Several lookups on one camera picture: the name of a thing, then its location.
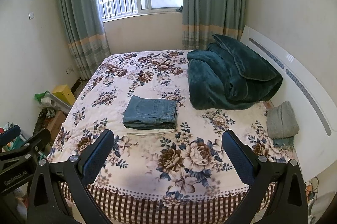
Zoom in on brown cardboard box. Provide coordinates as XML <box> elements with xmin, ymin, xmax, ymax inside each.
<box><xmin>47</xmin><ymin>111</ymin><xmax>66</xmax><ymax>142</ymax></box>

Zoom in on floral bed cover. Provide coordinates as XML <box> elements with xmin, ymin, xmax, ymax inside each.
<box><xmin>46</xmin><ymin>49</ymin><xmax>300</xmax><ymax>224</ymax></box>

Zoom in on left teal curtain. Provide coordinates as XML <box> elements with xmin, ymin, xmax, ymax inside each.
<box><xmin>57</xmin><ymin>0</ymin><xmax>111</xmax><ymax>80</ymax></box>

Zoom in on dark teal plush blanket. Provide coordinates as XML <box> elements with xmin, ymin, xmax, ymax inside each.
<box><xmin>187</xmin><ymin>34</ymin><xmax>283</xmax><ymax>110</ymax></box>

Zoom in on yellow box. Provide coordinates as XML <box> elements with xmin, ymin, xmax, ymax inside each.
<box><xmin>52</xmin><ymin>84</ymin><xmax>76</xmax><ymax>106</ymax></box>

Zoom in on white folded cloth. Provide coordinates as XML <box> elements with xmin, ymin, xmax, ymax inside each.
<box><xmin>126</xmin><ymin>128</ymin><xmax>175</xmax><ymax>136</ymax></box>

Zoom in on blue denim jeans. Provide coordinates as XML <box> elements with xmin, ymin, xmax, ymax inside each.
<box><xmin>122</xmin><ymin>96</ymin><xmax>178</xmax><ymax>130</ymax></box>

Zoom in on grey folded towel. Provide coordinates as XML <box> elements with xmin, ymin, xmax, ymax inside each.
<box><xmin>267</xmin><ymin>101</ymin><xmax>299</xmax><ymax>139</ymax></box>

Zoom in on white headboard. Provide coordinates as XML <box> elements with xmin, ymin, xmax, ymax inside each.
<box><xmin>241</xmin><ymin>26</ymin><xmax>336</xmax><ymax>180</ymax></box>

